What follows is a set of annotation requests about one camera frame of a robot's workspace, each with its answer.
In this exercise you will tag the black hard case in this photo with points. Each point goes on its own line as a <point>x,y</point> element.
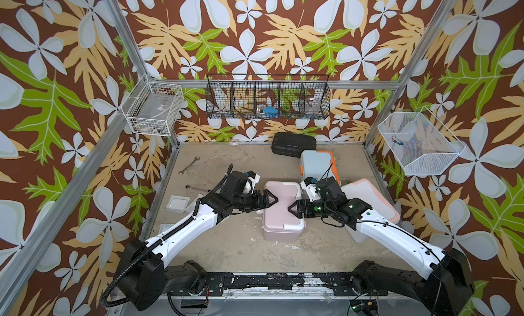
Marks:
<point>291,144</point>

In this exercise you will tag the silver open-end wrench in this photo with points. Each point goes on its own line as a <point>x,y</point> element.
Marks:
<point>186,168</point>

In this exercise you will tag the white gauze packet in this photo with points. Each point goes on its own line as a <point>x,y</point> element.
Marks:
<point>164,228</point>
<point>192,204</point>
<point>177,203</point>

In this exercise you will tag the white wire basket left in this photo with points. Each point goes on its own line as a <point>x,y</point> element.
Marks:
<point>152,107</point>

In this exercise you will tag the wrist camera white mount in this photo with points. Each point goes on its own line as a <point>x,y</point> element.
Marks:
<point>309,186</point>
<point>252,180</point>

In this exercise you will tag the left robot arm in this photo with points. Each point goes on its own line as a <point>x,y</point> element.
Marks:
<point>141,276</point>

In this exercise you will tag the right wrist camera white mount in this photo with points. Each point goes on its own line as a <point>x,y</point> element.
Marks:
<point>309,186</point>

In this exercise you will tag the grey box orange handle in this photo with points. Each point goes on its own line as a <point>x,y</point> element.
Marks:
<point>318,164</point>

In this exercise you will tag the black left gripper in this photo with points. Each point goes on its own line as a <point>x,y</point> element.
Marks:
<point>263,203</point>

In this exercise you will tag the pink medicine chest box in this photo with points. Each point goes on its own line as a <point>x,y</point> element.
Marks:
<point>279,224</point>

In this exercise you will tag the silver ratchet wrench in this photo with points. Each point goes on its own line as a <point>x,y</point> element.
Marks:
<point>189,187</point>

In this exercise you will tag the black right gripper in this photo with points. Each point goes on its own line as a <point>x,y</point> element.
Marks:
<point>306,203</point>

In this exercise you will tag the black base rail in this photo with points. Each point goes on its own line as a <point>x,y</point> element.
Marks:
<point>338,283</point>

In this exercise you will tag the white and salmon first aid box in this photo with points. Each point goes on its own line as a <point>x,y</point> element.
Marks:
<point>383,212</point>

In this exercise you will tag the black wire basket rear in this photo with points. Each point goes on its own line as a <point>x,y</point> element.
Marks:
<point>295,96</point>

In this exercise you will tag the blue item in black basket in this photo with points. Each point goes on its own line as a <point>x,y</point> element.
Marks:
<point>270,112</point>

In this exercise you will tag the white mesh basket right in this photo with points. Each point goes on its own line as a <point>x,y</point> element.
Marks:
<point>420,142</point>

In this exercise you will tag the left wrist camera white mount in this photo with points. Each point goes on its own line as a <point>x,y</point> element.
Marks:
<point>252,180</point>

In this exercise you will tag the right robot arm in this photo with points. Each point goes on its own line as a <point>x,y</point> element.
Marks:
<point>441,280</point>

